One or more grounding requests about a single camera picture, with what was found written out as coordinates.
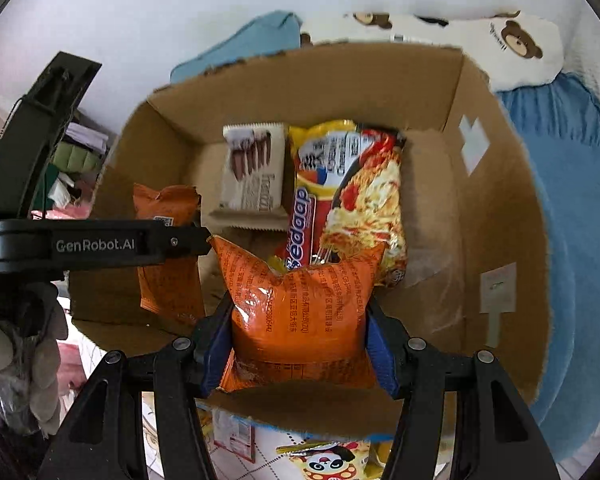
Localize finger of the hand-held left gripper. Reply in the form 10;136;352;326
0;51;103;222
0;217;212;275

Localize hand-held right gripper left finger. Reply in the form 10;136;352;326
37;292;237;480

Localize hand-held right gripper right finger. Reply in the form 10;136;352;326
364;299;561;480

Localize orange snack packet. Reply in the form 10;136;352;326
132;183;207;325
209;235;387;393

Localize yellow panda snack packet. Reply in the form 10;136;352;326
277;439;377;480

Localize cardboard box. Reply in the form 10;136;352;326
69;42;553;436

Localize person's left hand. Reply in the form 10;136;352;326
0;305;70;437

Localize olive quilted jacket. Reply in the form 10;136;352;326
52;141;107;175

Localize white red snack packet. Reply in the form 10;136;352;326
212;406;256;463

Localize pink printed cloth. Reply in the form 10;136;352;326
55;337;108;413

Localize yellow red noodle packet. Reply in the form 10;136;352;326
275;120;409;288

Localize white wafer packet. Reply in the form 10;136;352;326
219;122;287;213

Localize teal pillow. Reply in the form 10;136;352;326
170;10;303;86

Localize blue bed sheet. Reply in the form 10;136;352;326
495;72;600;461

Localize bear print pillow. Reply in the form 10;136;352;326
300;9;566;93

